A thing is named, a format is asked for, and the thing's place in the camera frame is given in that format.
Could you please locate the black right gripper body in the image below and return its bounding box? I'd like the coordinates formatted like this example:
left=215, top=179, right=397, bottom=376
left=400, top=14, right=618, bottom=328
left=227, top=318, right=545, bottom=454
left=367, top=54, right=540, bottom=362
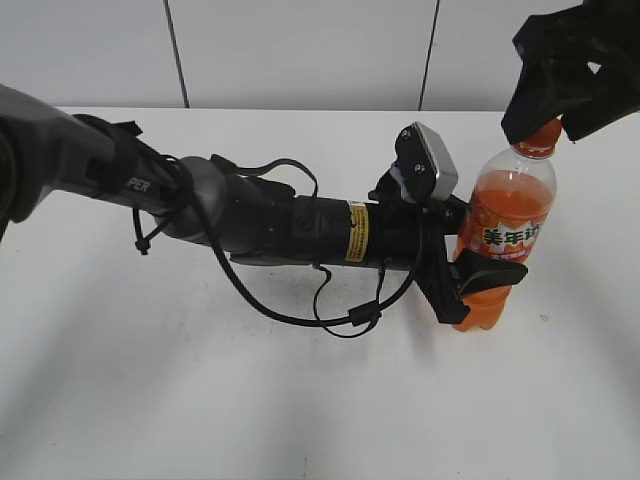
left=513, top=0, right=639, bottom=70

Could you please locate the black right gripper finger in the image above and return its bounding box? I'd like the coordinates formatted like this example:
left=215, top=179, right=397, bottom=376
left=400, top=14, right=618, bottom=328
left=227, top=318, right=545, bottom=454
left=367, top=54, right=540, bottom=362
left=562, top=65, right=639, bottom=140
left=501, top=57, right=600, bottom=144

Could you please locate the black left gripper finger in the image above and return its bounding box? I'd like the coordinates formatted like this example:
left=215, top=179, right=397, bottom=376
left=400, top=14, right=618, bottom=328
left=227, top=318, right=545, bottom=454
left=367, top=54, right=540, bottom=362
left=453, top=249, right=528, bottom=299

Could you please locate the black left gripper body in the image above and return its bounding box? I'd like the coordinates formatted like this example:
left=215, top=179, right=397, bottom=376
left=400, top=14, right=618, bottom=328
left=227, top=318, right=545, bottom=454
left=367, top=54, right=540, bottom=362
left=368, top=172, right=470, bottom=324

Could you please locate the orange plastic bottle cap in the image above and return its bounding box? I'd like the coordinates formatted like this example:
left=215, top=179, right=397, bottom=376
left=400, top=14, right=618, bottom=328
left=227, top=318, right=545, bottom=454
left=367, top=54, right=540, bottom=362
left=513, top=118, right=562, bottom=158

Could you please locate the orange Mirinda soda bottle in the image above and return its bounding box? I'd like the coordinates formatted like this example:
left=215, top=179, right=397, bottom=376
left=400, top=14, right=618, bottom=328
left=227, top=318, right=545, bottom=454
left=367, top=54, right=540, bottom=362
left=448, top=142, right=558, bottom=334

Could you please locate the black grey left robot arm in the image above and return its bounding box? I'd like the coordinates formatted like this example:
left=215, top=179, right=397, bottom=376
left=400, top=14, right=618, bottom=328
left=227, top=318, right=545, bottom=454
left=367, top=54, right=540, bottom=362
left=1, top=87, right=527, bottom=325

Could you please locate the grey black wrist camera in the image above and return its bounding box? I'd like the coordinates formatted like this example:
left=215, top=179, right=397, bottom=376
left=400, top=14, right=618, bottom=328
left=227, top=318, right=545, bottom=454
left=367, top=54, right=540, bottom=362
left=389, top=122, right=459, bottom=205

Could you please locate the black looping arm cable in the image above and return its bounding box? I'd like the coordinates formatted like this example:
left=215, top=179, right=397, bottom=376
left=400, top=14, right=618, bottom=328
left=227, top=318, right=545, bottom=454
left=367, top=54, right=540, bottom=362
left=132, top=157, right=426, bottom=340

